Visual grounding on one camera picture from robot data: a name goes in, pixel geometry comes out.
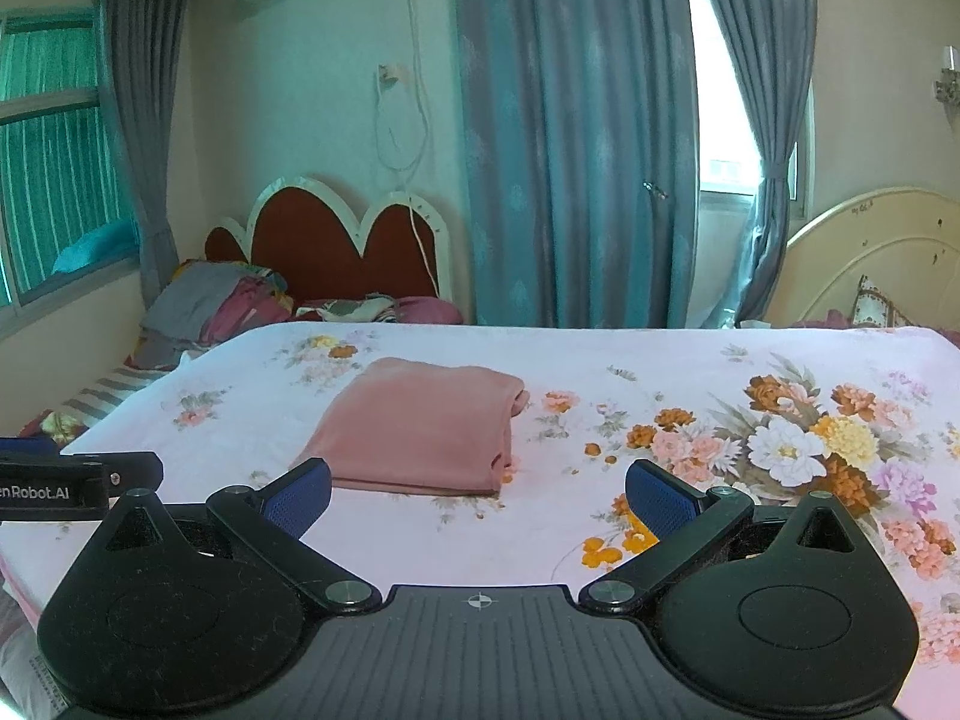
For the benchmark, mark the floral white bed sheet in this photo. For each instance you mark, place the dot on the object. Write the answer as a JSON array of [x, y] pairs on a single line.
[[637, 390]]

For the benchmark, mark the cream round headboard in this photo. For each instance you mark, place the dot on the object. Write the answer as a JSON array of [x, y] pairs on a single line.
[[885, 240]]

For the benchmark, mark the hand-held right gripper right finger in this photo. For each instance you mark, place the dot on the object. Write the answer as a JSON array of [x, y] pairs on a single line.
[[664, 501]]

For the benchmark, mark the wall socket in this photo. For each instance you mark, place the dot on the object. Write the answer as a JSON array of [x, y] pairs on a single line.
[[388, 75]]

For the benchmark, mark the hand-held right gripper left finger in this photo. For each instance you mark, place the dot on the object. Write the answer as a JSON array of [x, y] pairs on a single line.
[[296, 501]]

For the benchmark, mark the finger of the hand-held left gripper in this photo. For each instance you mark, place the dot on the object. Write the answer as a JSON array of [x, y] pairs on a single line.
[[135, 471]]

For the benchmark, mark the pile of clothes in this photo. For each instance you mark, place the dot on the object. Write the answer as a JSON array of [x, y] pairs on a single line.
[[210, 307]]

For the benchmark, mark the bright window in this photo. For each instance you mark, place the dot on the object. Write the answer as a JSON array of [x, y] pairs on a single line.
[[720, 112]]

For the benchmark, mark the wide blue curtain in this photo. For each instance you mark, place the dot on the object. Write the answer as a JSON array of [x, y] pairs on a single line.
[[577, 127]]

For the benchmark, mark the tied blue curtain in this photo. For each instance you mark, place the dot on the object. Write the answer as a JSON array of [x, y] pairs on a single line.
[[765, 90]]

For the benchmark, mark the pink long-sleeved sweater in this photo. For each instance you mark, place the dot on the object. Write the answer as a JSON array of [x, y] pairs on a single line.
[[420, 427]]

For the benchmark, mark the red scalloped headboard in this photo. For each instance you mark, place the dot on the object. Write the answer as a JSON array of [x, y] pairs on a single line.
[[322, 247]]

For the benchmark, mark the green-tinted side window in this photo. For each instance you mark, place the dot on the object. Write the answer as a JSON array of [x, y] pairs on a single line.
[[52, 150]]

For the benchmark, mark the striped bedding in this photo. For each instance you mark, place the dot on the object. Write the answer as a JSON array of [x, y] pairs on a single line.
[[105, 397]]

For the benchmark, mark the white patterned pillow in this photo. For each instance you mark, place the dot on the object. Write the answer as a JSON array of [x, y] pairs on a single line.
[[881, 304]]

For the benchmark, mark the grey-blue side curtain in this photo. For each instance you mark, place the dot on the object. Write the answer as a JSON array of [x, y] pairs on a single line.
[[146, 90]]

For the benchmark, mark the glass wall lamp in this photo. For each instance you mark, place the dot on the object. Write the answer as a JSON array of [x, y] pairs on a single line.
[[949, 79]]

